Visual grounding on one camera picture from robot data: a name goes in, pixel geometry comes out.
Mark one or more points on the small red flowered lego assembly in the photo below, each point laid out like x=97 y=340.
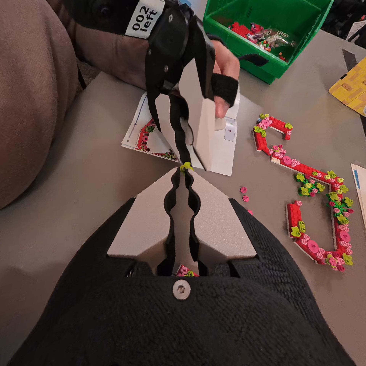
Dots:
x=184 y=271

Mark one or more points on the clear plastic bag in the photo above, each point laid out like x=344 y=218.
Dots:
x=360 y=194

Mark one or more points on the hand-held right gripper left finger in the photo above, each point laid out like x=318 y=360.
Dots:
x=140 y=226

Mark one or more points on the white paper sheet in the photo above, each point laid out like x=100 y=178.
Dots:
x=356 y=30

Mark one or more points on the person's left hand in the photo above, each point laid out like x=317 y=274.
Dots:
x=226 y=64

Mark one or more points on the person's left forearm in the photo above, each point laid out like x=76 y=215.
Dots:
x=114 y=57

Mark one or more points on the green plastic bin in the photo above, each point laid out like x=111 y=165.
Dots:
x=274 y=71

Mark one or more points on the lego instruction booklet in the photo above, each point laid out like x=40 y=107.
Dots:
x=220 y=160

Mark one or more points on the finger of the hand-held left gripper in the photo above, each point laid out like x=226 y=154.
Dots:
x=200 y=123
x=165 y=120

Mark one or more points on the lime green lego flower piece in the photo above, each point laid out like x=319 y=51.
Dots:
x=186 y=165

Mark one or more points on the person's brown clothed body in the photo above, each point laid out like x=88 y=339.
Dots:
x=28 y=100

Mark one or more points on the red flowered lego corner section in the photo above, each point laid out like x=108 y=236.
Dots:
x=260 y=140

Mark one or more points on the red flowered lego heart frame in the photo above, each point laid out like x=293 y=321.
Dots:
x=303 y=167

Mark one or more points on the pile of loose lego pieces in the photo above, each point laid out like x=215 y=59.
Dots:
x=243 y=30

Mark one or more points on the lego set box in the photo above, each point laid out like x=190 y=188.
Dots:
x=351 y=85

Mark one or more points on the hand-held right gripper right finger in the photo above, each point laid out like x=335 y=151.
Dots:
x=223 y=228

